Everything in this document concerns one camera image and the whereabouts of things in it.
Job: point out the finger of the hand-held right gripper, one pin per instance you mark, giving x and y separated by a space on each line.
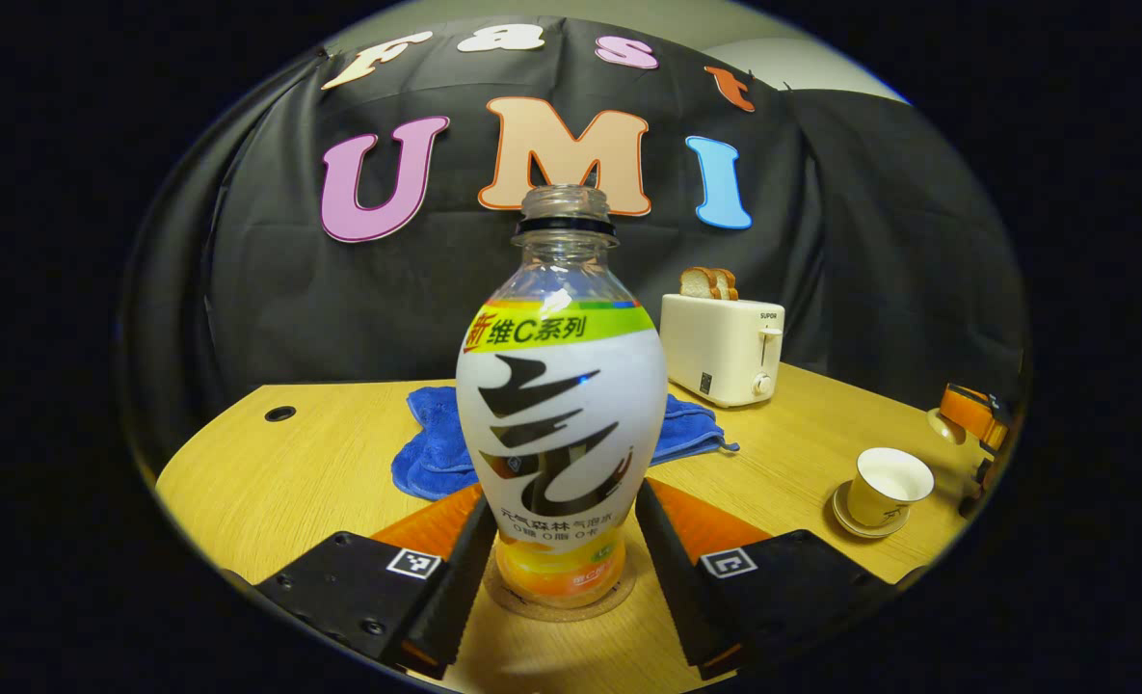
966 410
990 477

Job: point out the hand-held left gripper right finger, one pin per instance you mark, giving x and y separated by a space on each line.
672 569

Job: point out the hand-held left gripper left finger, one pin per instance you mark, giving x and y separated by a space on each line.
460 578

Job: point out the cream teacup lid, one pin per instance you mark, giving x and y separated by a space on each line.
944 426

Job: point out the round cork coaster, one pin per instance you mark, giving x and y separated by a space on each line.
532 609

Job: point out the cream teacup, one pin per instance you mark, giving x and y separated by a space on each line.
884 487

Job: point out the clear water bottle white label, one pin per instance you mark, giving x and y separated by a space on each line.
561 405

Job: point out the blue towel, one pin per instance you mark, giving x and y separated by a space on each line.
431 443

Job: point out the cream saucer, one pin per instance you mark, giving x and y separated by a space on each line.
855 525

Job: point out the cream toaster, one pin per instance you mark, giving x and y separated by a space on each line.
720 347

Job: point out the bread slice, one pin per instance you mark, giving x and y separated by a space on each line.
698 283
729 285

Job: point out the black backdrop cloth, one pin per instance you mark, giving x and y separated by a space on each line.
339 308

